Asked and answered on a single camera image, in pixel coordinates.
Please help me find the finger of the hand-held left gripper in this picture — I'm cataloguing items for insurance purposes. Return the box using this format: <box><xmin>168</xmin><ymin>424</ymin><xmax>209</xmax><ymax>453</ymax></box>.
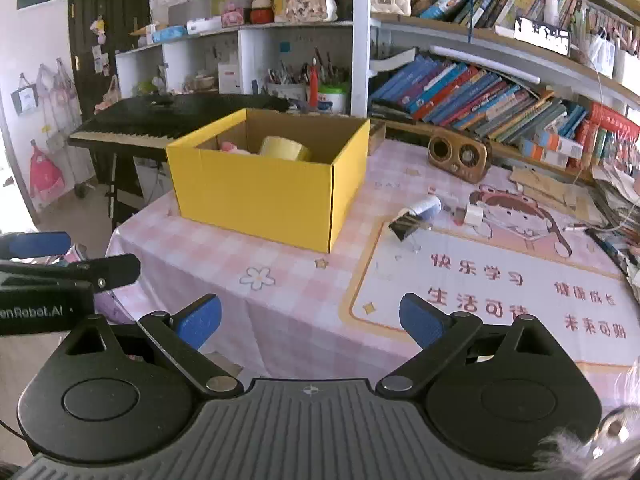
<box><xmin>0</xmin><ymin>253</ymin><xmax>142</xmax><ymax>292</ymax></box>
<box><xmin>0</xmin><ymin>231</ymin><xmax>72</xmax><ymax>261</ymax></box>

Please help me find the desktop with pink checked cloth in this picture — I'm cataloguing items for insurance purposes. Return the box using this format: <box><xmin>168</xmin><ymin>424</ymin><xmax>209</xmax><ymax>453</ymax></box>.
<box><xmin>95</xmin><ymin>134</ymin><xmax>640</xmax><ymax>413</ymax></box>

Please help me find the white shelf unit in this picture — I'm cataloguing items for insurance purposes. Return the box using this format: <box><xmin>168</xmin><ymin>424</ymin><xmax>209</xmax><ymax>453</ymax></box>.
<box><xmin>115</xmin><ymin>0</ymin><xmax>374</xmax><ymax>119</ymax></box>

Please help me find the black binder clip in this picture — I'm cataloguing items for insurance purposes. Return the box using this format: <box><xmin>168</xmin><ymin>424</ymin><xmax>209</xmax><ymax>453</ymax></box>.
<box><xmin>388</xmin><ymin>212</ymin><xmax>434</xmax><ymax>243</ymax></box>

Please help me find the yellow tape roll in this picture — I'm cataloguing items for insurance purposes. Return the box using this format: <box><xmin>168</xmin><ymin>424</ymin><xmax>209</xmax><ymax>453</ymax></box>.
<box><xmin>259</xmin><ymin>135</ymin><xmax>314</xmax><ymax>164</ymax></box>

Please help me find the pink hanging bag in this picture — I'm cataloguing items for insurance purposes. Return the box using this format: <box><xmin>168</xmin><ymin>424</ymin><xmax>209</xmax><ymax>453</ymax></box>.
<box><xmin>37</xmin><ymin>57</ymin><xmax>81</xmax><ymax>111</ymax></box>

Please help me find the brown retro radio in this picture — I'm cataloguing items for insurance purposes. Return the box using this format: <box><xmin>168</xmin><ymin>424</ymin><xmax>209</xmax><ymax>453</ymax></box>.
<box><xmin>427</xmin><ymin>128</ymin><xmax>494</xmax><ymax>185</ymax></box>

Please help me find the white jar with green lid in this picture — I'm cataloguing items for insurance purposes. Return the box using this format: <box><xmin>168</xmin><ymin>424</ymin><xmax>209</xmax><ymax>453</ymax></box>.
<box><xmin>317</xmin><ymin>83</ymin><xmax>350</xmax><ymax>115</ymax></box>

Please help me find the stack of papers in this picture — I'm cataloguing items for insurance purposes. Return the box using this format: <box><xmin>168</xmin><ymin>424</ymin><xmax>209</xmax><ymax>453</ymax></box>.
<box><xmin>592</xmin><ymin>160</ymin><xmax>640</xmax><ymax>292</ymax></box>

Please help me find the black keyboard stand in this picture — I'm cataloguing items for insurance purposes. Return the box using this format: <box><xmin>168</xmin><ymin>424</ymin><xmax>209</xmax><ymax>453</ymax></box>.
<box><xmin>75</xmin><ymin>147</ymin><xmax>131</xmax><ymax>222</ymax></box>

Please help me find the white printed bottle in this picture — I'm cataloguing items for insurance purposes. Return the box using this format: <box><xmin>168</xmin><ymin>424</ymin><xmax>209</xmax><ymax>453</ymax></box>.
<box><xmin>402</xmin><ymin>195</ymin><xmax>444</xmax><ymax>222</ymax></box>

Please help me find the long row of leaning books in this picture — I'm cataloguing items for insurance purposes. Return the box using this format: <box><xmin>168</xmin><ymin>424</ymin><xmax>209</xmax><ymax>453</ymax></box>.
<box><xmin>369</xmin><ymin>55</ymin><xmax>640</xmax><ymax>182</ymax></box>

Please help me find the red round doll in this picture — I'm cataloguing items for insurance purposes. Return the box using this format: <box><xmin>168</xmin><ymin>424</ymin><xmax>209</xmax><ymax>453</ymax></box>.
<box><xmin>250</xmin><ymin>0</ymin><xmax>275</xmax><ymax>25</ymax></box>

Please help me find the purple plastic bag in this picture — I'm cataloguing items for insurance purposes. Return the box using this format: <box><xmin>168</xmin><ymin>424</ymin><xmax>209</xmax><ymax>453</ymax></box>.
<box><xmin>60</xmin><ymin>242</ymin><xmax>139</xmax><ymax>329</ymax></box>

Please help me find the grey fluffy fur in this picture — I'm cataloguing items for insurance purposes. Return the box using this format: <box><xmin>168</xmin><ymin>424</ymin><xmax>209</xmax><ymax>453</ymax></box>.
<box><xmin>537</xmin><ymin>405</ymin><xmax>640</xmax><ymax>480</ymax></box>

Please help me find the white carton with red label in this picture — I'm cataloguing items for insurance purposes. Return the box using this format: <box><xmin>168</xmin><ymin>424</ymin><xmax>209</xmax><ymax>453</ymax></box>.
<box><xmin>217</xmin><ymin>61</ymin><xmax>244</xmax><ymax>95</ymax></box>

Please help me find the wooden chessboard box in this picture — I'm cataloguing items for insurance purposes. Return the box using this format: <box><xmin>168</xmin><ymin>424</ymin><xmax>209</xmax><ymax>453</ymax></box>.
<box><xmin>367</xmin><ymin>119</ymin><xmax>387</xmax><ymax>156</ymax></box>

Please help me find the white pen holder cup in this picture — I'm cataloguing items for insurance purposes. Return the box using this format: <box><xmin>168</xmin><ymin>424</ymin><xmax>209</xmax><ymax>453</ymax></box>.
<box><xmin>266</xmin><ymin>62</ymin><xmax>309</xmax><ymax>104</ymax></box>

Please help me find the printed cartoon desk mat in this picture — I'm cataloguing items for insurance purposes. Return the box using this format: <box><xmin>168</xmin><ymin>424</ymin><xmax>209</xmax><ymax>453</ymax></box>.
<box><xmin>340</xmin><ymin>160</ymin><xmax>640</xmax><ymax>377</ymax></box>

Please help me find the flat white box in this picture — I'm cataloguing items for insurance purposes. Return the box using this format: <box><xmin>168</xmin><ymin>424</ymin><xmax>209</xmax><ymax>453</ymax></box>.
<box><xmin>186</xmin><ymin>16</ymin><xmax>223</xmax><ymax>35</ymax></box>

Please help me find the dark door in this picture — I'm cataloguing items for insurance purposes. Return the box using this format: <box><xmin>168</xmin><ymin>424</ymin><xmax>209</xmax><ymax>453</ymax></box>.
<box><xmin>67</xmin><ymin>0</ymin><xmax>151</xmax><ymax>121</ymax></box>

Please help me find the pile of cardboard pieces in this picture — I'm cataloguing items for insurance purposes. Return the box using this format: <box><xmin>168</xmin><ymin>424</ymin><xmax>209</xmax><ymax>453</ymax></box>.
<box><xmin>509</xmin><ymin>165</ymin><xmax>609</xmax><ymax>226</ymax></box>

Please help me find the blue tissue pack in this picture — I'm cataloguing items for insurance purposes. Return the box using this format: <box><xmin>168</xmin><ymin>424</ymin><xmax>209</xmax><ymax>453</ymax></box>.
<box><xmin>150</xmin><ymin>26</ymin><xmax>189</xmax><ymax>44</ymax></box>

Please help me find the black electronic keyboard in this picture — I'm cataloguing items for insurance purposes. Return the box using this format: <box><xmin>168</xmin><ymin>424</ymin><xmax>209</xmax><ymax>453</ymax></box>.
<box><xmin>67</xmin><ymin>92</ymin><xmax>292</xmax><ymax>150</ymax></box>

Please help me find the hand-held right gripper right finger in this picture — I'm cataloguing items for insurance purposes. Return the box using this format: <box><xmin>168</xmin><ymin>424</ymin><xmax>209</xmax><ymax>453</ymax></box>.
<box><xmin>375</xmin><ymin>292</ymin><xmax>568</xmax><ymax>400</ymax></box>

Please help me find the pink backpack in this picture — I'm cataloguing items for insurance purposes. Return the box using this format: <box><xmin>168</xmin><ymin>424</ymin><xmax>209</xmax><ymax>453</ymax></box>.
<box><xmin>29</xmin><ymin>140</ymin><xmax>66</xmax><ymax>209</ymax></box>

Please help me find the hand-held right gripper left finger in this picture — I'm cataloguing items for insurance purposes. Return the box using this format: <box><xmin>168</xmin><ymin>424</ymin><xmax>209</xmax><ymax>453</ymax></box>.
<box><xmin>57</xmin><ymin>293</ymin><xmax>244</xmax><ymax>400</ymax></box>

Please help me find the white navy tote bag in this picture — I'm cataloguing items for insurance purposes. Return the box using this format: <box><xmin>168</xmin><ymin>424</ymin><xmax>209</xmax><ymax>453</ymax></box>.
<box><xmin>11</xmin><ymin>74</ymin><xmax>40</xmax><ymax>116</ymax></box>

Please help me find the yellow cardboard box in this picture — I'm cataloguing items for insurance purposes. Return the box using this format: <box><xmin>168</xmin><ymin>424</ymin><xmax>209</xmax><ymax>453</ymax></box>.
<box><xmin>166</xmin><ymin>107</ymin><xmax>372</xmax><ymax>255</ymax></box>

